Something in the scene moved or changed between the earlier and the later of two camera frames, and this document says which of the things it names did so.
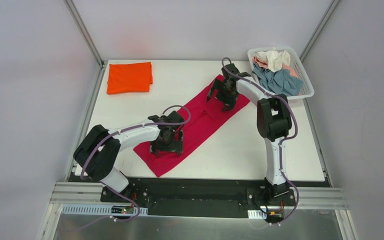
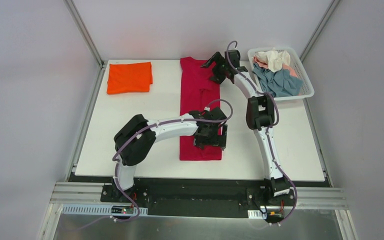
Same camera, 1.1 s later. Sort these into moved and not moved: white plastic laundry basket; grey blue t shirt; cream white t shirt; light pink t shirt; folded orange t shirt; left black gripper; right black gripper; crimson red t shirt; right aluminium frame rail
Moved: crimson red t shirt; left black gripper; right black gripper
Not moved: cream white t shirt; right aluminium frame rail; white plastic laundry basket; folded orange t shirt; light pink t shirt; grey blue t shirt
